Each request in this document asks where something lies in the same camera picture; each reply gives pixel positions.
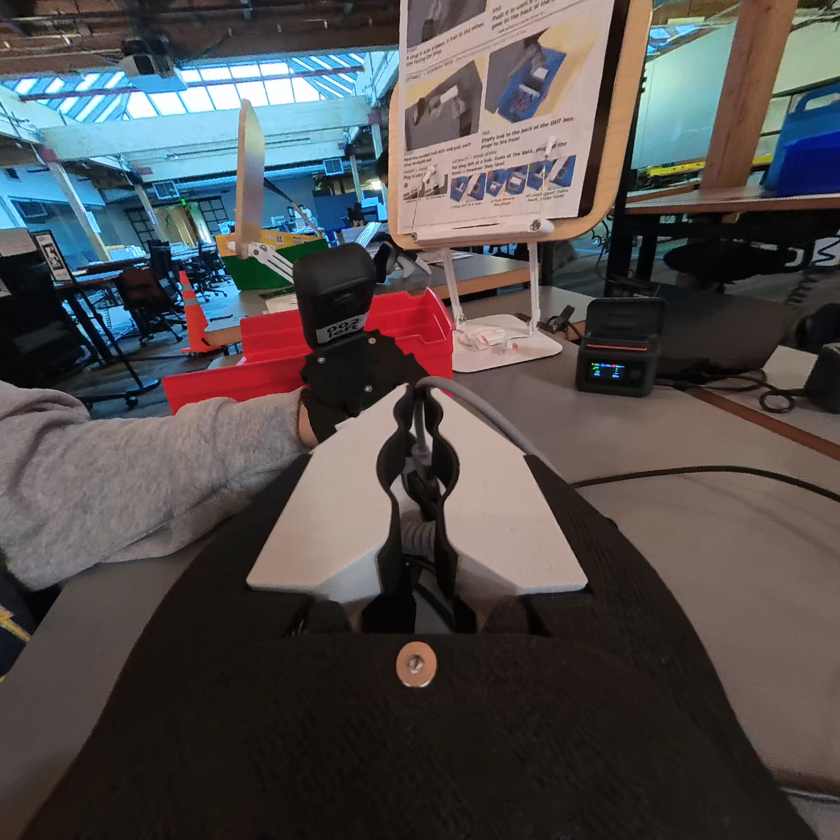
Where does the wooden display board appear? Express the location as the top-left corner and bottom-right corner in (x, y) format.
(387, 0), (654, 252)

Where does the black framed sign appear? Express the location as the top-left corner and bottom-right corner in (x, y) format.
(31, 230), (74, 284)

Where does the wooden desk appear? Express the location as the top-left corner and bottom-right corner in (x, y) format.
(617, 185), (840, 296)

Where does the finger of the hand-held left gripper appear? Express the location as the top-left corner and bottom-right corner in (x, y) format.
(375, 239), (435, 284)
(230, 98), (298, 281)

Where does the red plastic bin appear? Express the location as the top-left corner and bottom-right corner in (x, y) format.
(163, 289), (455, 416)

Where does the ceiling mounted camera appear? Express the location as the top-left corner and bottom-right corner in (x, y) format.
(118, 36), (189, 94)

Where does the green plastic bin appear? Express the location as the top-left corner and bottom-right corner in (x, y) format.
(215, 227), (330, 291)

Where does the wooden post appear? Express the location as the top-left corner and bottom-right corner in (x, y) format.
(699, 0), (800, 191)

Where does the black power adapter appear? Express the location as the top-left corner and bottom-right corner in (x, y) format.
(806, 341), (840, 414)

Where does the person's left forearm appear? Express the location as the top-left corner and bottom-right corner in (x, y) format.
(0, 379), (316, 592)

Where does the grey flat device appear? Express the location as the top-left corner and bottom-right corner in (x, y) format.
(656, 283), (811, 376)

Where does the blue plastic bin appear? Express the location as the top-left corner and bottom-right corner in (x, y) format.
(761, 84), (840, 198)

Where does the grey usb cable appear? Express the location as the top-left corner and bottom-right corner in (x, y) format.
(397, 375), (540, 565)

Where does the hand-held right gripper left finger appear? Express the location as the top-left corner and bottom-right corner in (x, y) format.
(246, 384), (416, 634)

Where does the person's left hand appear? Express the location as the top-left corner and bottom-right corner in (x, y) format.
(297, 394), (324, 452)

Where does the thin black cable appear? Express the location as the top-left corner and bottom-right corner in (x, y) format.
(570, 463), (840, 508)

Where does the black office chair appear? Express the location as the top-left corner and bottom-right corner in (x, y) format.
(117, 266), (186, 347)
(663, 241), (811, 293)

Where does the printed instruction sheet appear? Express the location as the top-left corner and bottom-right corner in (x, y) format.
(397, 0), (618, 240)

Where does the black charging case with display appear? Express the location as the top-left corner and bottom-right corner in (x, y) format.
(575, 297), (667, 399)

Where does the orange traffic cone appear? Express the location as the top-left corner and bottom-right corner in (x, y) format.
(178, 270), (216, 355)

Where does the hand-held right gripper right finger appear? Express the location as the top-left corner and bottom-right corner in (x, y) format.
(425, 386), (589, 634)

